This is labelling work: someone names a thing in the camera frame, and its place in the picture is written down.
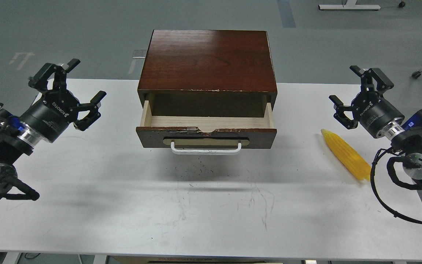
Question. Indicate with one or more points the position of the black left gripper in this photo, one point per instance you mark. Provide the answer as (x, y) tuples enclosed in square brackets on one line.
[(48, 115)]

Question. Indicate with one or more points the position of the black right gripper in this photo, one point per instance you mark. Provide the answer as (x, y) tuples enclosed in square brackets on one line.
[(369, 107)]

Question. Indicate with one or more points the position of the yellow corn cob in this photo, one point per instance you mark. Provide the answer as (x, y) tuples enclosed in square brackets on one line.
[(350, 158)]

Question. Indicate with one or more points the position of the wooden drawer with white handle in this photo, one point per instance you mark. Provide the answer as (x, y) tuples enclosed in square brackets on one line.
[(206, 135)]

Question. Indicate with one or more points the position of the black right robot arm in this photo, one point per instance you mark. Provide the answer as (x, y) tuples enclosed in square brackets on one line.
[(405, 167)]

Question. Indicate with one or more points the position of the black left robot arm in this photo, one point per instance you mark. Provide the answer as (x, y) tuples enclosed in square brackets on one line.
[(17, 138)]

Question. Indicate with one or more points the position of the white table leg base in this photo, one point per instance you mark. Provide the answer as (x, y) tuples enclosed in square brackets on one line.
[(349, 5)]

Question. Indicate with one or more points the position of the dark wooden cabinet box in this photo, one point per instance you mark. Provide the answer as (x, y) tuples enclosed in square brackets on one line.
[(208, 61)]

